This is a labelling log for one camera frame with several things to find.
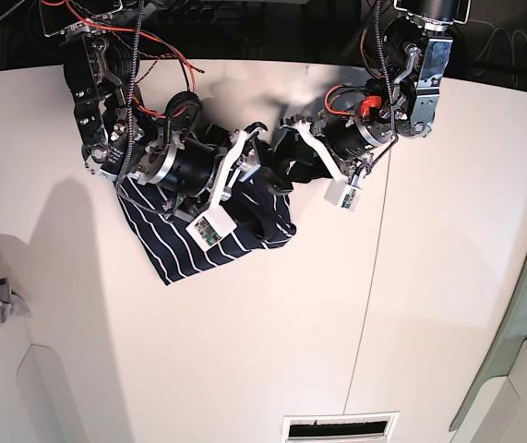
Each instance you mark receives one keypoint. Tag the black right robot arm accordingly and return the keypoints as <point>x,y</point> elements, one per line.
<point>102,39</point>

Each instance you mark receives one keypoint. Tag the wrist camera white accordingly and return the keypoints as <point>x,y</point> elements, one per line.
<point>343,195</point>
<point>210,227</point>

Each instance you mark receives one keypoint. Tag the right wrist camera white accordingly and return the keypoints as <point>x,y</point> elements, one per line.
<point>210,227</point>

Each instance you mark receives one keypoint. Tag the white cables background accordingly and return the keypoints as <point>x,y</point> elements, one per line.
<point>509,38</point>

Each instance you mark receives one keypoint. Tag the white bin left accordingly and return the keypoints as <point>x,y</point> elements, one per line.
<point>36,401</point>

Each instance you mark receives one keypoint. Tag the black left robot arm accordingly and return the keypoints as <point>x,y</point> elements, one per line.
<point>412,54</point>

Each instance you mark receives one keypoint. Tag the navy white striped t-shirt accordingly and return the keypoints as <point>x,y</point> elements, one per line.
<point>263,222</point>

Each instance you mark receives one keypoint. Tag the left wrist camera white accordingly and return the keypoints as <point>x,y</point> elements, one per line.
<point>343,195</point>

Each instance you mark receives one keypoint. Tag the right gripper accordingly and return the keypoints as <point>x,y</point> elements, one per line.
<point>180,169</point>

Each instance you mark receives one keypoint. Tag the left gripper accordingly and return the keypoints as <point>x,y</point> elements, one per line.
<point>334,148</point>

